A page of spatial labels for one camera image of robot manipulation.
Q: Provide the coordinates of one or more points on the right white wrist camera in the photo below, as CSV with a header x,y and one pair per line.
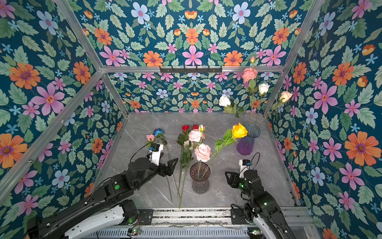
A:
x,y
245,165

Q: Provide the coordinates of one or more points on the large pink rose stem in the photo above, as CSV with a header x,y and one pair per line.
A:
x,y
203,155

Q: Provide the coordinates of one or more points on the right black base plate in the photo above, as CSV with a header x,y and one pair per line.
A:
x,y
238,217

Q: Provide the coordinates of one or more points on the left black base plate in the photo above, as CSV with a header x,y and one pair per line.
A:
x,y
145,217

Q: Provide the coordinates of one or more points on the cream white rose stem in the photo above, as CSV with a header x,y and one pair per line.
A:
x,y
283,99

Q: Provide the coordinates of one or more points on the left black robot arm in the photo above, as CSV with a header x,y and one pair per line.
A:
x,y
107,206

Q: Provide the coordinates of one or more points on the aluminium mounting rail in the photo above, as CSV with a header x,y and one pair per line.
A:
x,y
184,217

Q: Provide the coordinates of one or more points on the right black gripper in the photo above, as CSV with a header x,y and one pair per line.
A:
x,y
234,178

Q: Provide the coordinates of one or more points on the black hook rail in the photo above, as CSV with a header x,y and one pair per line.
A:
x,y
186,70

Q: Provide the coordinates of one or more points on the small white bud stem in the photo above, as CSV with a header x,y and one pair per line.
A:
x,y
262,91

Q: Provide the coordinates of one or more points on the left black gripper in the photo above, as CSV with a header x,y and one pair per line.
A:
x,y
165,171

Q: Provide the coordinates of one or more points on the yellow orange rose stem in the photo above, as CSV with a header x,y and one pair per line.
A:
x,y
230,136

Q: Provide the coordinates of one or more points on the dark mauve glass vase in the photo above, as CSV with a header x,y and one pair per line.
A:
x,y
200,186

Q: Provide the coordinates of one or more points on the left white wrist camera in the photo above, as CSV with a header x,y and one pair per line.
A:
x,y
155,151

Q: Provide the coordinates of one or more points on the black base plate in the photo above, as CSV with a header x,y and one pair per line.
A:
x,y
145,217
238,217

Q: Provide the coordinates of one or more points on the pink carnation stem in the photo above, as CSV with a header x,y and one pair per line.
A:
x,y
250,77

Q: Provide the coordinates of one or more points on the artificial flower bunch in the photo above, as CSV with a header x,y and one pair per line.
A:
x,y
189,139

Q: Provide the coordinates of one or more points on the purple blue glass vase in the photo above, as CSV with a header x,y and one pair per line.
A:
x,y
246,144

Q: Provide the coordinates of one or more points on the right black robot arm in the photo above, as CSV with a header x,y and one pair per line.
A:
x,y
260,209

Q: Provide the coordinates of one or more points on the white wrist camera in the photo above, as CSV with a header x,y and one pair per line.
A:
x,y
155,151
245,165

